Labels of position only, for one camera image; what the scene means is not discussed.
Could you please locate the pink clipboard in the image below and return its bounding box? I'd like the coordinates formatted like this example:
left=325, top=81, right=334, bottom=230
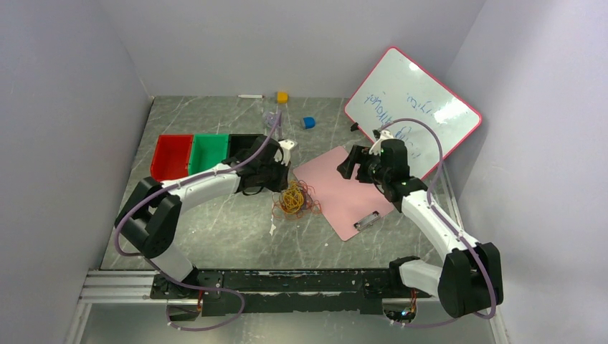
left=293, top=146, right=394, bottom=242

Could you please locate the red plastic bin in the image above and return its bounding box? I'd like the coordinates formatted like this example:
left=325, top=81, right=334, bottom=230
left=150, top=134, right=194, bottom=181

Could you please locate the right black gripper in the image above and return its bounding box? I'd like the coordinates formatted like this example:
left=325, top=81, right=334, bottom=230
left=336, top=144, right=389, bottom=185

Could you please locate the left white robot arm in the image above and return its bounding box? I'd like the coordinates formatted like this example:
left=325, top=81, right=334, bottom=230
left=115, top=135, right=298, bottom=298

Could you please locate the yellow cube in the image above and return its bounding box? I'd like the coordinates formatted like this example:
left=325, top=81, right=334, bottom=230
left=275, top=92, right=289, bottom=104

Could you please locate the cable pile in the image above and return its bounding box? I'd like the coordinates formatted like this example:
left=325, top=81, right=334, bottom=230
left=271, top=178, right=323, bottom=222

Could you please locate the green plastic bin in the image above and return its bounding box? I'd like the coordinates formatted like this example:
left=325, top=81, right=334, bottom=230
left=188, top=134, right=229, bottom=176

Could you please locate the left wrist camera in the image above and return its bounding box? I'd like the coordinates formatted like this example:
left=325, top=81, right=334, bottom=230
left=275, top=139, right=298, bottom=166

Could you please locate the pink framed whiteboard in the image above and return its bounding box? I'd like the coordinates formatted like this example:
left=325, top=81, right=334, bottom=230
left=344, top=47, right=482, bottom=178

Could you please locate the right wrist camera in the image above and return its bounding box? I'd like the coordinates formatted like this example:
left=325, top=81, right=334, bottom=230
left=369, top=130, right=394, bottom=156

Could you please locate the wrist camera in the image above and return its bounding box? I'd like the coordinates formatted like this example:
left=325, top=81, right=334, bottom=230
left=275, top=139, right=298, bottom=166
left=369, top=130, right=394, bottom=156

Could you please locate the black plastic bin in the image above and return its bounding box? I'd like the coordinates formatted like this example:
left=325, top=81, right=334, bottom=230
left=227, top=134, right=266, bottom=161

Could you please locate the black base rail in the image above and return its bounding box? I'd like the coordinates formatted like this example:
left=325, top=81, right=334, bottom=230
left=149, top=268, right=429, bottom=317

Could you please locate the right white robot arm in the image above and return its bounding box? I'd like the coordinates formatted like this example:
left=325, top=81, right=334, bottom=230
left=337, top=138, right=503, bottom=318

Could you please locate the blue block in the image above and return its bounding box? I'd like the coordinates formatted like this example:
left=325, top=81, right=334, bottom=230
left=301, top=117, right=316, bottom=130

